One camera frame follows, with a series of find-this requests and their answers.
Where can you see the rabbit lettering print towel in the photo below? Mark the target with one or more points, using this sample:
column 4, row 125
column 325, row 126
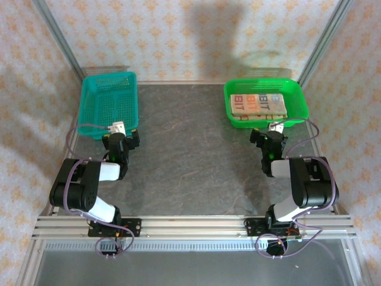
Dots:
column 256, row 102

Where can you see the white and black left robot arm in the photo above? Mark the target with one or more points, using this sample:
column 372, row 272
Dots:
column 80, row 184

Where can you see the teal plastic basket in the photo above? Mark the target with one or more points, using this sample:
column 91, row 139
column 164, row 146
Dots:
column 107, row 101

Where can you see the bright green plastic basket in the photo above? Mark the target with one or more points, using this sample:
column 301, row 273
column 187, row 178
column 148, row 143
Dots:
column 297, row 95

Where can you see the grey metal panel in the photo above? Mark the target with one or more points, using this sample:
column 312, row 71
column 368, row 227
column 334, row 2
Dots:
column 190, row 268

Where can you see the aluminium table side rail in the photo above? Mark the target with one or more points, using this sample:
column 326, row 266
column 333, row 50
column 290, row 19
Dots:
column 72, row 142
column 321, row 150

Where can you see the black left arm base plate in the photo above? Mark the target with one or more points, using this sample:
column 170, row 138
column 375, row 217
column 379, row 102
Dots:
column 134, row 228

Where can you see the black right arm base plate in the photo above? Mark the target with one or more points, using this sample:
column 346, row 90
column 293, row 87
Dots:
column 253, row 228

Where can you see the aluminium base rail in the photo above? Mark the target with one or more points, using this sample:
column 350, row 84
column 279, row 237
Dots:
column 190, row 226

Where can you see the aluminium frame post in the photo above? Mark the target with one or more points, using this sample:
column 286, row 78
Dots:
column 57, row 35
column 329, row 35

